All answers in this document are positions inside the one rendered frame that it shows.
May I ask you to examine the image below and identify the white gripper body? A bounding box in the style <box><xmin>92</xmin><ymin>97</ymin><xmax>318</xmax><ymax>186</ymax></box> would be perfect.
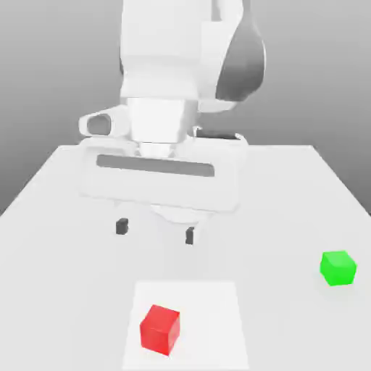
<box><xmin>75</xmin><ymin>135</ymin><xmax>249</xmax><ymax>213</ymax></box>

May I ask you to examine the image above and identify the small red cube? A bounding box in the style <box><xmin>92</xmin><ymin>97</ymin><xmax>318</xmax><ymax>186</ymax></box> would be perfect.
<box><xmin>139</xmin><ymin>304</ymin><xmax>181</xmax><ymax>357</ymax></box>

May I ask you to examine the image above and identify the small green cube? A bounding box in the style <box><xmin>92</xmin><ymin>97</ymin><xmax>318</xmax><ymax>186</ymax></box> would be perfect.
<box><xmin>319</xmin><ymin>250</ymin><xmax>358</xmax><ymax>288</ymax></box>

